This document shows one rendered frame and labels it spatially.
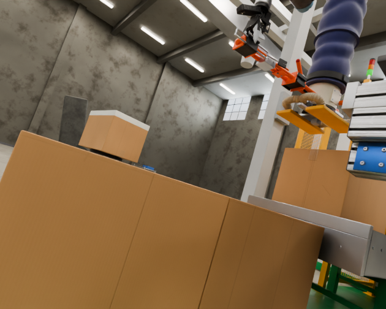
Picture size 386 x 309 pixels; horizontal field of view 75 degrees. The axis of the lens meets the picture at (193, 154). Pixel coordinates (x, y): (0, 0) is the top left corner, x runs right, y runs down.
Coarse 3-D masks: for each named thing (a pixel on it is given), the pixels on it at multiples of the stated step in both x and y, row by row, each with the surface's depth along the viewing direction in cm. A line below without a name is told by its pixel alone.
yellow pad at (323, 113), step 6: (306, 108) 129; (312, 108) 126; (318, 108) 123; (324, 108) 121; (312, 114) 131; (318, 114) 129; (324, 114) 127; (330, 114) 125; (336, 114) 127; (324, 120) 134; (330, 120) 132; (336, 120) 130; (342, 120) 130; (330, 126) 140; (336, 126) 137; (342, 126) 135; (348, 126) 133; (342, 132) 143
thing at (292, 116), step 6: (282, 114) 143; (288, 114) 141; (294, 114) 139; (288, 120) 150; (294, 120) 147; (300, 120) 144; (306, 120) 145; (300, 126) 153; (306, 126) 150; (312, 126) 148; (312, 132) 157; (318, 132) 154; (324, 132) 154
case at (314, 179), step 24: (288, 168) 150; (312, 168) 138; (336, 168) 128; (288, 192) 145; (312, 192) 134; (336, 192) 124; (360, 192) 130; (384, 192) 148; (360, 216) 132; (384, 216) 150
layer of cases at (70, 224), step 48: (48, 144) 54; (0, 192) 50; (48, 192) 54; (96, 192) 60; (144, 192) 66; (192, 192) 74; (0, 240) 50; (48, 240) 55; (96, 240) 60; (144, 240) 67; (192, 240) 75; (240, 240) 86; (288, 240) 100; (0, 288) 51; (48, 288) 55; (96, 288) 61; (144, 288) 68; (192, 288) 76; (240, 288) 87; (288, 288) 101
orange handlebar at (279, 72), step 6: (240, 42) 111; (258, 48) 113; (258, 54) 115; (264, 54) 115; (258, 60) 120; (276, 66) 120; (276, 72) 125; (282, 72) 123; (288, 72) 124; (282, 78) 129; (300, 90) 136; (306, 90) 133; (312, 90) 134
